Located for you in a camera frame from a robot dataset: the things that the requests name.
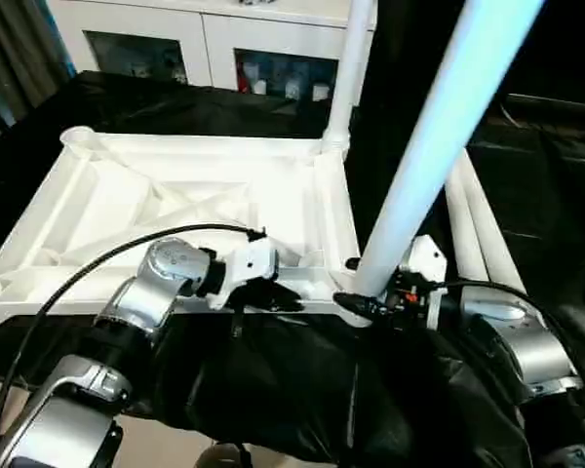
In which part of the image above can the white plastic table leg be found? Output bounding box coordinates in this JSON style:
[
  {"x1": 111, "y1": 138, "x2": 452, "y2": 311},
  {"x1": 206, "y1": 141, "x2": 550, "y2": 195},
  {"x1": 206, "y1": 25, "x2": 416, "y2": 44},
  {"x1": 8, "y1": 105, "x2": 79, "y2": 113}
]
[
  {"x1": 443, "y1": 165, "x2": 493, "y2": 284},
  {"x1": 455, "y1": 148, "x2": 523, "y2": 293},
  {"x1": 353, "y1": 0, "x2": 550, "y2": 298},
  {"x1": 321, "y1": 0, "x2": 376, "y2": 162}
]

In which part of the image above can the white plastic table top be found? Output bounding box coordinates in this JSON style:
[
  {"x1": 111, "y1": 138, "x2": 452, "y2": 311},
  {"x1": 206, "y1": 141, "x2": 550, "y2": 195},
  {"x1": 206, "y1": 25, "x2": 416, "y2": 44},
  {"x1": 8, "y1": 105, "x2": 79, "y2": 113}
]
[{"x1": 0, "y1": 125, "x2": 371, "y2": 337}]

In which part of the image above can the black mat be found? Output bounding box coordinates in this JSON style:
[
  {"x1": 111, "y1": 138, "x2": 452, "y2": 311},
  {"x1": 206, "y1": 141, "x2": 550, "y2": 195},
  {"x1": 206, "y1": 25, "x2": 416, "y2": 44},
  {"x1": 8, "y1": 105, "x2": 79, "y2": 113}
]
[{"x1": 0, "y1": 70, "x2": 585, "y2": 468}]

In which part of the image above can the black left robot foot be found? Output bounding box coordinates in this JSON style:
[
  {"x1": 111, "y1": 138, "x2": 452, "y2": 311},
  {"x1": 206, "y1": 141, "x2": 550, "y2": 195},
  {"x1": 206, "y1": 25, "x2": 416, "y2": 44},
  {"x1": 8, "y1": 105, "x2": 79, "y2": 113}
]
[{"x1": 199, "y1": 441, "x2": 254, "y2": 468}]

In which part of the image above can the white cabinet with glass doors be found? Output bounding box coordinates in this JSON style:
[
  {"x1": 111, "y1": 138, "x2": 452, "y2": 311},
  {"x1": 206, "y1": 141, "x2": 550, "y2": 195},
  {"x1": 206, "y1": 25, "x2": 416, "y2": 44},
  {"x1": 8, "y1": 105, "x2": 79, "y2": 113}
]
[{"x1": 43, "y1": 0, "x2": 376, "y2": 106}]

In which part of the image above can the grey brown curtain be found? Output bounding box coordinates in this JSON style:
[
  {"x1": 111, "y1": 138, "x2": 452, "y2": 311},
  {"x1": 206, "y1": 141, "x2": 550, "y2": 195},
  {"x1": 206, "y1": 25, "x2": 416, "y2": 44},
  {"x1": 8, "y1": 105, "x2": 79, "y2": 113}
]
[{"x1": 0, "y1": 0, "x2": 74, "y2": 133}]

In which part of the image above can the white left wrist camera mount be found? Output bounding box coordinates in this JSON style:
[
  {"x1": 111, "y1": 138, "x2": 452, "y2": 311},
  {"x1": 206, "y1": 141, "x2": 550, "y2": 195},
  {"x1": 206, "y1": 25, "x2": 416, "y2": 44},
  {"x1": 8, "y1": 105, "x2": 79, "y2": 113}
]
[{"x1": 207, "y1": 238, "x2": 282, "y2": 311}]

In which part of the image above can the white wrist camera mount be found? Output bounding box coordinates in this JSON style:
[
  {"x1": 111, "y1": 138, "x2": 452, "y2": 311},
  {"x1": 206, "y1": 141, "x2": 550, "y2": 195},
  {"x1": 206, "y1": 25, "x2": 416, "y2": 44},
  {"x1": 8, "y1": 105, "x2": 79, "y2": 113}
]
[
  {"x1": 207, "y1": 238, "x2": 282, "y2": 311},
  {"x1": 399, "y1": 235, "x2": 449, "y2": 332}
]

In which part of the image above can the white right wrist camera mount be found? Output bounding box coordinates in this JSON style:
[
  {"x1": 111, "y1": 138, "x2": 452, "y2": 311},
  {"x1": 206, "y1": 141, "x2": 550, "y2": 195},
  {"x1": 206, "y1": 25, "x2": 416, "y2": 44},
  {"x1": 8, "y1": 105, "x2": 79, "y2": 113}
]
[{"x1": 399, "y1": 235, "x2": 449, "y2": 332}]

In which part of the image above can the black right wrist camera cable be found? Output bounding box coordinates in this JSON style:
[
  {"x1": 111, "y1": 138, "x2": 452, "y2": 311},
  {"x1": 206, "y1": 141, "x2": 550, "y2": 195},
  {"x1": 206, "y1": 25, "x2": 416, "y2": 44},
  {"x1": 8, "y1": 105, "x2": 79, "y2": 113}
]
[{"x1": 431, "y1": 280, "x2": 585, "y2": 391}]

